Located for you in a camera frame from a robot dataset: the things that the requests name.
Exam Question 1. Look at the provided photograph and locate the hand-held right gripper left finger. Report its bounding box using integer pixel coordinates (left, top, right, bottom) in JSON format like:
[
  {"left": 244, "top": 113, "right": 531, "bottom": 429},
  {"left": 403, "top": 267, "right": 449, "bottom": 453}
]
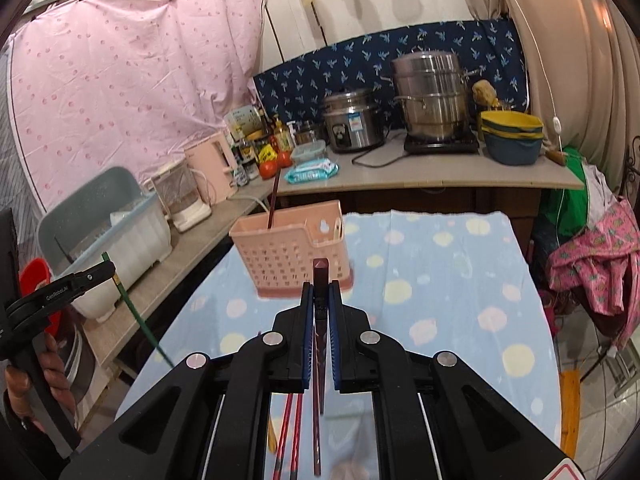
[{"left": 60, "top": 282, "right": 316, "bottom": 480}]

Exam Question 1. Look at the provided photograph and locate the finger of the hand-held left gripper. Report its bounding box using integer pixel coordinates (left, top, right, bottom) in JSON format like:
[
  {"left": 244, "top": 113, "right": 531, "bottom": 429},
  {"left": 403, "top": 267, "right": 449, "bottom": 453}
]
[{"left": 7, "top": 260, "right": 117, "bottom": 323}]

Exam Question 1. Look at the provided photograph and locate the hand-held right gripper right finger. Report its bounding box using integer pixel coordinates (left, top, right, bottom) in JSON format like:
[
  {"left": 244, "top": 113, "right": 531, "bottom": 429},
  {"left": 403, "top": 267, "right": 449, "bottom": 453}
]
[{"left": 327, "top": 282, "right": 573, "bottom": 480}]

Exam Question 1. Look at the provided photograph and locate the dark red chopstick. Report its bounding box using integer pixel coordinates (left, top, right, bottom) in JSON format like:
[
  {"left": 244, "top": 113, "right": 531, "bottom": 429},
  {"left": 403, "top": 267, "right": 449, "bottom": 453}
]
[
  {"left": 267, "top": 172, "right": 280, "bottom": 231},
  {"left": 311, "top": 257, "right": 330, "bottom": 476}
]

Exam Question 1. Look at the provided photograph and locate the green chopstick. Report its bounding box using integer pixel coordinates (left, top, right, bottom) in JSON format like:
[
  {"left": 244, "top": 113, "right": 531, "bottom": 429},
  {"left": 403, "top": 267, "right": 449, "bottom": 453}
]
[{"left": 101, "top": 252, "right": 175, "bottom": 368}]

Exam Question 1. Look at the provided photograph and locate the pink plastic utensil basket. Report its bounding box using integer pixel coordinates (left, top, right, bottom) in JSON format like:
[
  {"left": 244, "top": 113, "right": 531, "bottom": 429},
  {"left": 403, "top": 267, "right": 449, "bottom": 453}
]
[{"left": 229, "top": 200, "right": 355, "bottom": 301}]

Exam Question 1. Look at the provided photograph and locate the person's left hand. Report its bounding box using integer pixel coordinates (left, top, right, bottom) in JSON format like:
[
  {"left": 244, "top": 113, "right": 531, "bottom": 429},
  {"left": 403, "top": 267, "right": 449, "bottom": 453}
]
[{"left": 5, "top": 332, "right": 77, "bottom": 433}]

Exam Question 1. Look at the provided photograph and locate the grey metal pot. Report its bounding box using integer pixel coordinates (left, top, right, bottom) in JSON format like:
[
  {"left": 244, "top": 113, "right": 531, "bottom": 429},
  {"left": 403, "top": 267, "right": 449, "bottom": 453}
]
[{"left": 59, "top": 320, "right": 97, "bottom": 398}]

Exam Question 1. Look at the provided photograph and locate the red bucket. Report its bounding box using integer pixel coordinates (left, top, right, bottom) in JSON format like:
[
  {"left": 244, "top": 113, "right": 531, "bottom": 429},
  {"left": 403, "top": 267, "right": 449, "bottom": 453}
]
[{"left": 19, "top": 258, "right": 63, "bottom": 341}]

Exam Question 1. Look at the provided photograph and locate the grey-blue lidded dish box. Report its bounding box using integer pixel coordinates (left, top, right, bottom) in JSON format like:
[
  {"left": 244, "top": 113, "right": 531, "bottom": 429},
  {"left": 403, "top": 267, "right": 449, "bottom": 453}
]
[{"left": 37, "top": 166, "right": 173, "bottom": 323}]

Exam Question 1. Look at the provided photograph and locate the light blue dotted tablecloth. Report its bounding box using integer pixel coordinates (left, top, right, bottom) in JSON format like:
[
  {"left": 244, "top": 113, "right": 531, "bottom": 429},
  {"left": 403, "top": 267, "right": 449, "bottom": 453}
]
[{"left": 115, "top": 210, "right": 563, "bottom": 480}]

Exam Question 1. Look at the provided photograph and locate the brown wooden cabinet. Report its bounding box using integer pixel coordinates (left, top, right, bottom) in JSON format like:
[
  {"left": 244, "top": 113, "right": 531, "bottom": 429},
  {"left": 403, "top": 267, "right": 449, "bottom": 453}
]
[{"left": 277, "top": 187, "right": 543, "bottom": 241}]

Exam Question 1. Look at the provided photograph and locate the blue wet wipes pack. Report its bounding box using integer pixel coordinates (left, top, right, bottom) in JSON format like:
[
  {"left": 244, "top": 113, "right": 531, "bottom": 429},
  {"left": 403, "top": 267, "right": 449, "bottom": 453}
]
[{"left": 284, "top": 157, "right": 340, "bottom": 184}]

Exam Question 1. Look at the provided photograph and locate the pink electric kettle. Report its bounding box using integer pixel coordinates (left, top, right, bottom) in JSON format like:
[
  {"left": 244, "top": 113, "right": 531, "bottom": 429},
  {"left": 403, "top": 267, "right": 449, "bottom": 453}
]
[{"left": 184, "top": 131, "right": 240, "bottom": 206}]

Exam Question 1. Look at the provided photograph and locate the clear plastic food container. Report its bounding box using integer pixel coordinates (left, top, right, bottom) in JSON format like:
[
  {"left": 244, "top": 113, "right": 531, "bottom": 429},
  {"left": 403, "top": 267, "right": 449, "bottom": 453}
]
[{"left": 290, "top": 141, "right": 328, "bottom": 165}]

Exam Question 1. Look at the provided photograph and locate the clear seasoning bottle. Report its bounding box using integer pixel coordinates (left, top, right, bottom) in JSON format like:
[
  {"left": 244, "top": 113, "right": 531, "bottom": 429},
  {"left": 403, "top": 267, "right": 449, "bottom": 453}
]
[{"left": 235, "top": 135, "right": 254, "bottom": 183}]

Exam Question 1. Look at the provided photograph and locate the jar with yellow label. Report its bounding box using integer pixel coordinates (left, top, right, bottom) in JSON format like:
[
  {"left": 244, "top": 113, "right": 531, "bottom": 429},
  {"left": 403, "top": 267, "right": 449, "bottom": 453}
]
[{"left": 255, "top": 132, "right": 278, "bottom": 166}]

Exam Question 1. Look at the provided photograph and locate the pink dotted curtain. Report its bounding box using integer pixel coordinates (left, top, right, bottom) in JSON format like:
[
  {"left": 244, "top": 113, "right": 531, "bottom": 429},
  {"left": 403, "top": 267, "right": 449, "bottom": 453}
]
[{"left": 10, "top": 0, "right": 266, "bottom": 211}]

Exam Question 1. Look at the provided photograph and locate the steel rice cooker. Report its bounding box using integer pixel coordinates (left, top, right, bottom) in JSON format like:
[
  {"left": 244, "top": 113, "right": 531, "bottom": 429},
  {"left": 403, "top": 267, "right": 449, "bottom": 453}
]
[{"left": 321, "top": 89, "right": 388, "bottom": 153}]

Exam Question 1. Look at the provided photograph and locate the black induction cooker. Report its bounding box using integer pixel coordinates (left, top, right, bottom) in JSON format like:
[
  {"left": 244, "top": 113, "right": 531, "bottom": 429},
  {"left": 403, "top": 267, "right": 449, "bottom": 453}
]
[{"left": 402, "top": 129, "right": 481, "bottom": 155}]

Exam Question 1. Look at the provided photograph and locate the white and green carton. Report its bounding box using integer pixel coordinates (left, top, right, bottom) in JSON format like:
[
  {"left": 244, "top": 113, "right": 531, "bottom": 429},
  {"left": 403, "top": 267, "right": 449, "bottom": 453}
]
[{"left": 223, "top": 106, "right": 261, "bottom": 141}]

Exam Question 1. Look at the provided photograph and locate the blue bowl yellow inside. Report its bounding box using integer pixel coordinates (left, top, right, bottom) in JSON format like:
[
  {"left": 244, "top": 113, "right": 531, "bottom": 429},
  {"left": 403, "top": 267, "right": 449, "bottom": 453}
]
[
  {"left": 482, "top": 135, "right": 544, "bottom": 166},
  {"left": 480, "top": 127, "right": 544, "bottom": 142},
  {"left": 479, "top": 110, "right": 545, "bottom": 135}
]

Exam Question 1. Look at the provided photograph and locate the steel steamer pot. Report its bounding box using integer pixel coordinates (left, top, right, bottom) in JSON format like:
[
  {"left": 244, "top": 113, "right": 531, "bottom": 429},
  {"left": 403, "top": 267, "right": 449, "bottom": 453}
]
[{"left": 391, "top": 51, "right": 481, "bottom": 143}]

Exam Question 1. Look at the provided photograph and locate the green cloth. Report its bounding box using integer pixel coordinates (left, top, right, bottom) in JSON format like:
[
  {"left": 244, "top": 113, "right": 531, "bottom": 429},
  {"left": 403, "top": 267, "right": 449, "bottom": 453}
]
[{"left": 532, "top": 157, "right": 608, "bottom": 241}]

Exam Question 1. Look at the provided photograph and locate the pink patterned garment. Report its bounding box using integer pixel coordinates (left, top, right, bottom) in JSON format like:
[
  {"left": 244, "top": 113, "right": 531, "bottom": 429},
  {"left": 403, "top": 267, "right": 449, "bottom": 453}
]
[{"left": 547, "top": 197, "right": 640, "bottom": 351}]

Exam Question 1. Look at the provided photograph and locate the navy floral cloth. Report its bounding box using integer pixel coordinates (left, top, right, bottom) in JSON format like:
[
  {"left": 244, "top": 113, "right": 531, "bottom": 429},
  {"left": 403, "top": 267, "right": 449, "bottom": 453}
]
[{"left": 252, "top": 19, "right": 531, "bottom": 136}]

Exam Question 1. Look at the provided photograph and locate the brown loofah sponge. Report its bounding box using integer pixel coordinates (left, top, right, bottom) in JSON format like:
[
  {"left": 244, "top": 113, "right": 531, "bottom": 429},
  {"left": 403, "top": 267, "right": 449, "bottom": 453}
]
[{"left": 472, "top": 80, "right": 498, "bottom": 108}]

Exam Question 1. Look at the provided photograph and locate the white garment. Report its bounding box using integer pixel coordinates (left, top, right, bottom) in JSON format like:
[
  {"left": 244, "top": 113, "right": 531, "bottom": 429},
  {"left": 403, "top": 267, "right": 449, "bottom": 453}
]
[{"left": 582, "top": 162, "right": 626, "bottom": 231}]

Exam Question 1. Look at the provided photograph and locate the beige curtain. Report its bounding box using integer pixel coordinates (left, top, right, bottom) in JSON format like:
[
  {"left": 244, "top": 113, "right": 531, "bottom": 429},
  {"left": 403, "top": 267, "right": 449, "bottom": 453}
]
[{"left": 450, "top": 0, "right": 640, "bottom": 201}]

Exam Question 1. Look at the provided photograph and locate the white power cord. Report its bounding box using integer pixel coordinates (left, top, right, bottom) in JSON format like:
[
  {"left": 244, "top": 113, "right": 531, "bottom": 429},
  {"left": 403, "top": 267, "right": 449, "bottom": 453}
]
[{"left": 235, "top": 194, "right": 273, "bottom": 221}]

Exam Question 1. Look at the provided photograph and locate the black power cord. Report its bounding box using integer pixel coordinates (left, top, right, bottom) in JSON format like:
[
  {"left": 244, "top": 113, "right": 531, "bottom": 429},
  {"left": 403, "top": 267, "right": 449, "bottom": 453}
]
[{"left": 351, "top": 149, "right": 407, "bottom": 167}]

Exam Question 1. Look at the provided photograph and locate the white cable with switch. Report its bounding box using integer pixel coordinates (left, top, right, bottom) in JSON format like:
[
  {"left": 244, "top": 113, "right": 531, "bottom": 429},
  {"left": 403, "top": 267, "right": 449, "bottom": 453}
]
[{"left": 492, "top": 0, "right": 568, "bottom": 153}]

